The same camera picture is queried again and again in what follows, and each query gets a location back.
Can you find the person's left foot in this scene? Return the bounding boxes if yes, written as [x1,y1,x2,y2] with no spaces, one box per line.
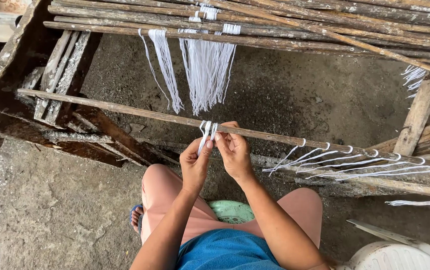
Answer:
[131,207,144,234]

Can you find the person's right hand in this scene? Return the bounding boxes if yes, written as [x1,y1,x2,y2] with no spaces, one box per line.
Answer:
[214,121,255,183]

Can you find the long thin wooden stick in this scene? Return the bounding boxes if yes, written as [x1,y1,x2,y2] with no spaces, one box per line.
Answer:
[17,88,430,170]

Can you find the blue sandal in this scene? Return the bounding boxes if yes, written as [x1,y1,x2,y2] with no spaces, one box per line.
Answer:
[129,204,144,235]

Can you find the thin hanging white string bunch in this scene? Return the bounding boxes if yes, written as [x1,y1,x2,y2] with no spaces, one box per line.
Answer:
[138,28,184,115]

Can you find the weathered wooden frame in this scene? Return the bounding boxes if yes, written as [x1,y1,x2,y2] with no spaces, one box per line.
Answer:
[0,0,163,168]

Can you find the frayed white string tuft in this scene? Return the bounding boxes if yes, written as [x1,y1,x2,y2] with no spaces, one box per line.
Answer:
[401,65,430,112]

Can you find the blue shirt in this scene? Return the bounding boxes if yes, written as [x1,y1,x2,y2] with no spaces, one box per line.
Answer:
[175,229,287,270]

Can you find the thick hanging white string bunch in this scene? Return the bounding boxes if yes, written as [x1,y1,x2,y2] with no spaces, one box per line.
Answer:
[178,3,242,116]

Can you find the white string loop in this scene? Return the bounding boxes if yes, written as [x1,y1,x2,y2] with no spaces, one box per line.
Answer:
[198,120,219,157]

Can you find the row of knotted white strings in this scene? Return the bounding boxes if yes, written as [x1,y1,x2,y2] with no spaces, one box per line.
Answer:
[262,138,430,182]

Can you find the green plastic stool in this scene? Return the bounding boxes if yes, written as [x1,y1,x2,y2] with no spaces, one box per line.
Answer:
[207,200,255,225]

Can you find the person's left hand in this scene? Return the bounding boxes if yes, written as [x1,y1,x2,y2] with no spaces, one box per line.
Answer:
[179,137,215,190]

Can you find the bundle of wooden sticks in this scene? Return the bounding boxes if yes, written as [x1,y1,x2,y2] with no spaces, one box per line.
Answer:
[43,0,430,81]

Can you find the loose white string strand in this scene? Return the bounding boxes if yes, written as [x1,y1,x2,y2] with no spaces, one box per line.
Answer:
[385,200,430,207]

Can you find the grey metal blade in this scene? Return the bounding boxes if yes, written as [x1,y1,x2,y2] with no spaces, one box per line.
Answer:
[346,219,427,246]

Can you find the slanted wooden planks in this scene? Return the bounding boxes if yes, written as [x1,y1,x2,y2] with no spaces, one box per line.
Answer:
[369,73,430,157]

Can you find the low wooden beam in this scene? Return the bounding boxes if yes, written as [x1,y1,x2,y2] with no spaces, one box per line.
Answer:
[136,138,430,200]

